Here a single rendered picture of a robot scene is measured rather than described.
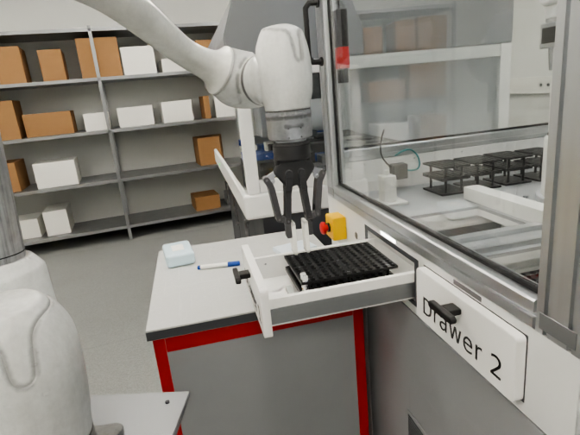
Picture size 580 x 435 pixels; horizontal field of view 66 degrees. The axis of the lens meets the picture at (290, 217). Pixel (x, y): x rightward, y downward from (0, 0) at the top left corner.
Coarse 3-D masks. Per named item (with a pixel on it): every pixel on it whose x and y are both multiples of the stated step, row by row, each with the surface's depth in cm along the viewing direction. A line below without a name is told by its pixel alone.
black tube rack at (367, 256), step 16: (304, 256) 109; (320, 256) 109; (336, 256) 107; (352, 256) 106; (368, 256) 106; (384, 256) 105; (288, 272) 108; (304, 272) 100; (320, 272) 99; (336, 272) 99; (352, 272) 98; (368, 272) 98; (384, 272) 103
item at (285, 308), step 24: (360, 240) 119; (264, 264) 113; (408, 264) 101; (336, 288) 93; (360, 288) 94; (384, 288) 95; (408, 288) 96; (288, 312) 91; (312, 312) 92; (336, 312) 94
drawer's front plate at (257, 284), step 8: (248, 248) 111; (248, 256) 105; (248, 264) 102; (256, 264) 100; (256, 272) 95; (256, 280) 91; (248, 288) 112; (256, 288) 91; (264, 288) 87; (256, 296) 93; (264, 296) 87; (256, 304) 96; (264, 304) 88; (256, 312) 99; (264, 312) 88; (264, 320) 89; (264, 328) 89; (272, 328) 90; (264, 336) 90; (272, 336) 90
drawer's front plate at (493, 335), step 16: (416, 272) 91; (432, 272) 87; (432, 288) 85; (448, 288) 80; (464, 304) 75; (432, 320) 87; (464, 320) 76; (480, 320) 71; (496, 320) 68; (448, 336) 82; (464, 336) 76; (480, 336) 72; (496, 336) 68; (512, 336) 64; (464, 352) 77; (480, 352) 73; (496, 352) 68; (512, 352) 65; (480, 368) 73; (512, 368) 65; (496, 384) 69; (512, 384) 66; (512, 400) 66
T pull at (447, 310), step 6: (432, 300) 79; (432, 306) 78; (438, 306) 77; (444, 306) 77; (450, 306) 77; (456, 306) 77; (438, 312) 77; (444, 312) 75; (450, 312) 75; (456, 312) 76; (444, 318) 75; (450, 318) 73; (456, 318) 74; (450, 324) 74
